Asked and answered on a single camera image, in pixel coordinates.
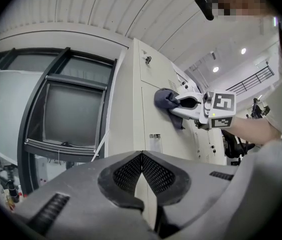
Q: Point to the beige metal cabinet door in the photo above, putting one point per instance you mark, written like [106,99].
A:
[153,119]

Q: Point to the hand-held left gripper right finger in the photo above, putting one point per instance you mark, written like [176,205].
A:
[201,184]

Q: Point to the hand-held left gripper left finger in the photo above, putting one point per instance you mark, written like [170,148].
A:
[81,196]

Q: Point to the dark blue wiping cloth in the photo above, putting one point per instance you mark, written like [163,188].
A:
[163,99]

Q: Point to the black head camera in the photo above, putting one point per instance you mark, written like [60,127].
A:
[206,6]

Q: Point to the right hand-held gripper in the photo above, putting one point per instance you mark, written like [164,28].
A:
[222,104]

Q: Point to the frosted glass panel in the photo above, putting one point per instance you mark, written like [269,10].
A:
[13,109]

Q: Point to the beige metal locker cabinet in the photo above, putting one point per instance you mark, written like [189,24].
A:
[123,96]

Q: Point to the dark glass bottle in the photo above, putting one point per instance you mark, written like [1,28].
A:
[12,190]

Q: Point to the person's light grey shirt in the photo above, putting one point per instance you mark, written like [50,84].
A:
[276,174]

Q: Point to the amber bottle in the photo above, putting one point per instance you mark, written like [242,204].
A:
[8,201]

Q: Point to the black office chair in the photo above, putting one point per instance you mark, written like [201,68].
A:
[233,144]

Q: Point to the round ceiling downlight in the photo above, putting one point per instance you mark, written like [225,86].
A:
[243,51]
[215,69]

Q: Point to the black framed window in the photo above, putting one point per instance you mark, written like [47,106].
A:
[73,109]

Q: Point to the black mezzanine railing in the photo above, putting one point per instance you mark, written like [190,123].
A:
[249,79]

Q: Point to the person's right forearm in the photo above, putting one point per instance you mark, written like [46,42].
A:
[253,130]

